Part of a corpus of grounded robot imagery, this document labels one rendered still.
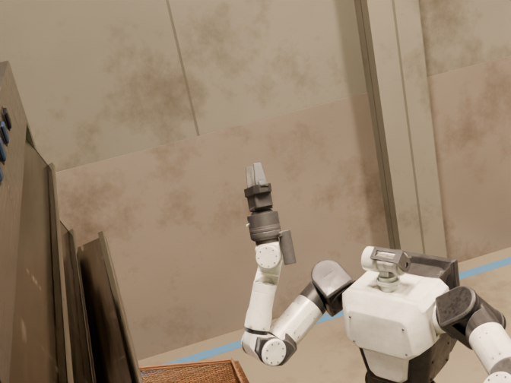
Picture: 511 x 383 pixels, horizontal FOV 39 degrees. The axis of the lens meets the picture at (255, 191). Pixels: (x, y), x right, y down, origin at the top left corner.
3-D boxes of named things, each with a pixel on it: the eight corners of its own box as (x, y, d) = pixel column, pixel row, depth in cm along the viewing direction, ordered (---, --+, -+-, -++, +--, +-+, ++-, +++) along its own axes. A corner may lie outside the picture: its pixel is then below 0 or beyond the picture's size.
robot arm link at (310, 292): (303, 307, 218) (331, 274, 223) (325, 324, 214) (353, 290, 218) (296, 290, 209) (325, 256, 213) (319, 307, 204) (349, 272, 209)
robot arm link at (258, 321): (244, 287, 204) (232, 354, 204) (262, 295, 196) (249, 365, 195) (275, 290, 210) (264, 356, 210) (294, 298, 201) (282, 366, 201)
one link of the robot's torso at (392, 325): (388, 331, 232) (373, 232, 220) (490, 356, 210) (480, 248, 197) (337, 384, 212) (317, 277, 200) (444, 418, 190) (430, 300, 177)
